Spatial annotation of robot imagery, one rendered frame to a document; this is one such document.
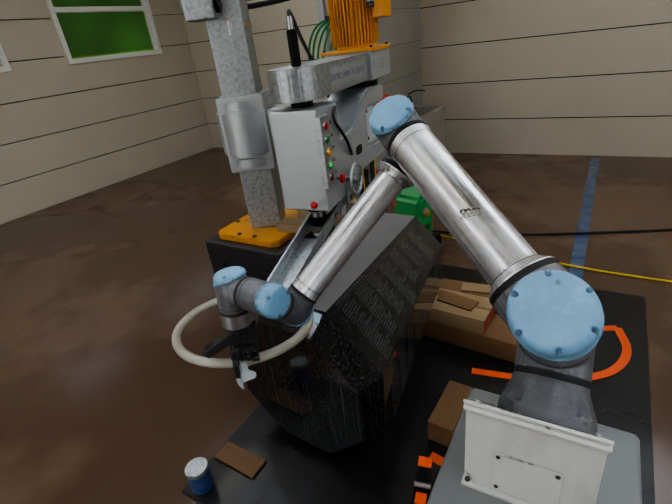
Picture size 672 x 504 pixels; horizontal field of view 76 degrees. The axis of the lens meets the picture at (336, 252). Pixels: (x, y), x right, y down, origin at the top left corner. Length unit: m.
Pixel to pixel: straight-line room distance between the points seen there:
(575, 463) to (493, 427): 0.15
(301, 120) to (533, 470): 1.35
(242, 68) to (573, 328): 2.07
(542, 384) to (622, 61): 5.71
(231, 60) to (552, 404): 2.13
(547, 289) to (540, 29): 5.79
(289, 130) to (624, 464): 1.47
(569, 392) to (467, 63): 5.96
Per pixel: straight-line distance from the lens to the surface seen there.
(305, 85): 1.71
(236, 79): 2.49
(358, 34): 2.33
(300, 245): 1.91
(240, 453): 2.35
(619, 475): 1.23
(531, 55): 6.52
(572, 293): 0.82
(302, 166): 1.79
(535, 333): 0.81
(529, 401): 0.98
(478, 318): 2.61
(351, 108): 2.17
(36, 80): 7.83
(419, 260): 2.25
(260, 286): 1.12
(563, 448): 0.96
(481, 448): 1.02
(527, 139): 6.68
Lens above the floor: 1.78
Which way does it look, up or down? 27 degrees down
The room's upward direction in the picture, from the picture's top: 7 degrees counter-clockwise
